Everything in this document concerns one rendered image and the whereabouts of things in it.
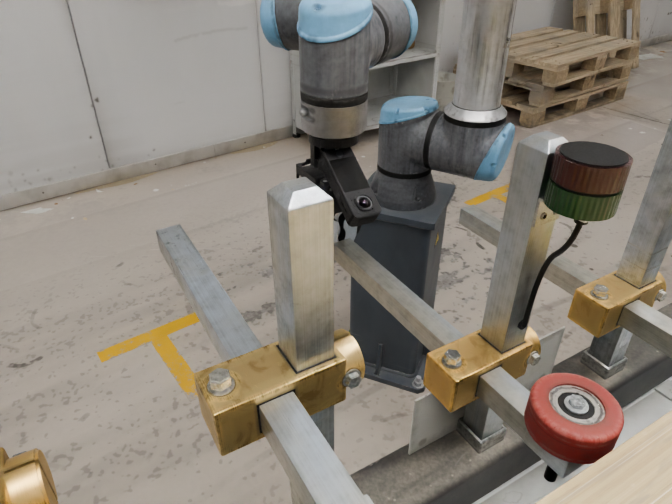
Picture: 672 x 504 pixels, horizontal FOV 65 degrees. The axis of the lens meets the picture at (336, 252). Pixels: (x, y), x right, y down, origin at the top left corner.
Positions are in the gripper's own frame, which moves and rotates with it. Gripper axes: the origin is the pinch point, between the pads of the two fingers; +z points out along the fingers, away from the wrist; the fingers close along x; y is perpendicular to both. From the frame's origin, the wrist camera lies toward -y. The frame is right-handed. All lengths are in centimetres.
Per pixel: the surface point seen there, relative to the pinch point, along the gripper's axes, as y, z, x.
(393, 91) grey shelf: 259, 71, -200
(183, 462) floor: 39, 83, 26
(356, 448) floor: 19, 83, -18
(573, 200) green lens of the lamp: -35.0, -26.1, -1.4
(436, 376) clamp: -29.1, -3.0, 4.8
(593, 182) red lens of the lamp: -35.9, -27.9, -2.0
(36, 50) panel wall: 236, 13, 27
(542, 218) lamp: -31.5, -22.1, -3.0
